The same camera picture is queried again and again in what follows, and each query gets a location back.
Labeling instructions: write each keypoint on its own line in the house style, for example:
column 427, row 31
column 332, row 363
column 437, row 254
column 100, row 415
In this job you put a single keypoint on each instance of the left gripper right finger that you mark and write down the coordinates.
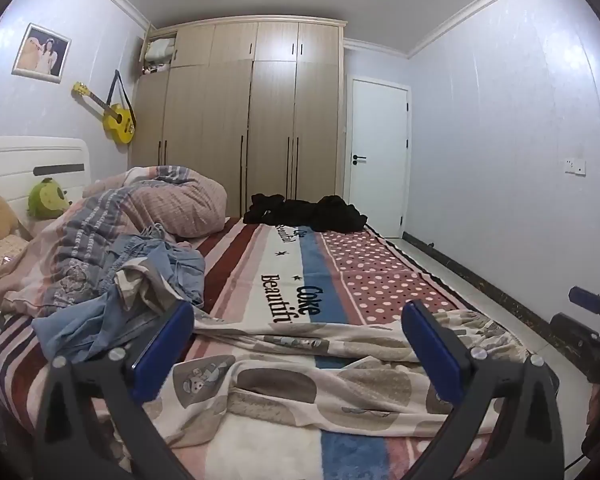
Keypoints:
column 526, row 442

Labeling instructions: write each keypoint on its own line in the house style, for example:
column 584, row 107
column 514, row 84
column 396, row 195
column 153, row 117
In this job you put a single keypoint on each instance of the black clothes pile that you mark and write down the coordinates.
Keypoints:
column 330, row 213

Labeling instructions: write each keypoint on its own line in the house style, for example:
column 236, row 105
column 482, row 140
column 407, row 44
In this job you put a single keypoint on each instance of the white door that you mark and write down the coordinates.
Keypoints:
column 379, row 137

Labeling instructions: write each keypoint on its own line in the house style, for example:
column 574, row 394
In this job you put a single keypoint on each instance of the white wall socket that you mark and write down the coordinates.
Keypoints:
column 575, row 166

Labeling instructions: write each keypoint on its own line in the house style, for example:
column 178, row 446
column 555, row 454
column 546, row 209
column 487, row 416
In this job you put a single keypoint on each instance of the blue denim jeans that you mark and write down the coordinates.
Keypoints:
column 142, row 276

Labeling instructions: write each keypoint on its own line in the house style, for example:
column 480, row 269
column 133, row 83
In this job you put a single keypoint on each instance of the striped pink bed blanket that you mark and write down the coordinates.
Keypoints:
column 236, row 258

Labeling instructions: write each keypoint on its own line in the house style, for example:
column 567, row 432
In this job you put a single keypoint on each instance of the white headboard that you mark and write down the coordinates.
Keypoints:
column 27, row 160

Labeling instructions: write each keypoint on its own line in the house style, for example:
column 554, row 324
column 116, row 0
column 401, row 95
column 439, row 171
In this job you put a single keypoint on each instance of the beige bear print pants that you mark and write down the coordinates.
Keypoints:
column 298, row 370

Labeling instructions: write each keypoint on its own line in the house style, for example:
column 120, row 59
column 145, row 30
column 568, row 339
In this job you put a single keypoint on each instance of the yellow ukulele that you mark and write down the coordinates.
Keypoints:
column 118, row 120

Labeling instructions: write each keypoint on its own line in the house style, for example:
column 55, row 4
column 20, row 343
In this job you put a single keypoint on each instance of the pink plaid duvet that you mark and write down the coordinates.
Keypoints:
column 64, row 262

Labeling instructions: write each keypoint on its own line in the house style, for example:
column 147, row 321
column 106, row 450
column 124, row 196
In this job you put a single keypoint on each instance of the framed wall photo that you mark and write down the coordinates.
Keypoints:
column 42, row 54

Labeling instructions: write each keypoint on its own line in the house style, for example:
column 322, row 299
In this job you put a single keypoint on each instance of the beige wooden wardrobe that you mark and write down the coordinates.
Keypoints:
column 254, row 102

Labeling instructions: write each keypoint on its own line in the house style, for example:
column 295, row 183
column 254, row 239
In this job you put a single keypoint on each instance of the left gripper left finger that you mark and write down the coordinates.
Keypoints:
column 69, row 440

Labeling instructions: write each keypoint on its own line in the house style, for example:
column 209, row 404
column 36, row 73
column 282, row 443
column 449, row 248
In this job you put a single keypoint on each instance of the green plush toy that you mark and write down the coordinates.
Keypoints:
column 47, row 200

